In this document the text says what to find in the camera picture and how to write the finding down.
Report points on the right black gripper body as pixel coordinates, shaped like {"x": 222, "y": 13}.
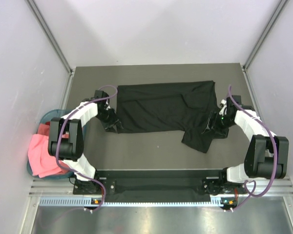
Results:
{"x": 221, "y": 124}

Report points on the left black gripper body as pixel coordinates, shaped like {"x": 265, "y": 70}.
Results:
{"x": 109, "y": 118}

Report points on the black t shirt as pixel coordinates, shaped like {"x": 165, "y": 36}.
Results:
{"x": 162, "y": 107}

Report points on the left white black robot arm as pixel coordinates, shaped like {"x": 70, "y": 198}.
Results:
{"x": 66, "y": 139}

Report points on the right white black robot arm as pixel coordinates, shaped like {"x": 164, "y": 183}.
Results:
{"x": 266, "y": 158}

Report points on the teal plastic basket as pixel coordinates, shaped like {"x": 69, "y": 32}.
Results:
{"x": 47, "y": 117}

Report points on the pink t shirt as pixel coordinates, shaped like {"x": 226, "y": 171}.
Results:
{"x": 42, "y": 164}

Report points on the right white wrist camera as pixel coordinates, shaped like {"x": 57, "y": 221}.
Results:
{"x": 223, "y": 106}

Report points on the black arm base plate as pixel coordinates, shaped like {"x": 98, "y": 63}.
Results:
{"x": 154, "y": 186}

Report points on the grey slotted cable duct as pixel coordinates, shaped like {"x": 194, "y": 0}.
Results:
{"x": 92, "y": 202}

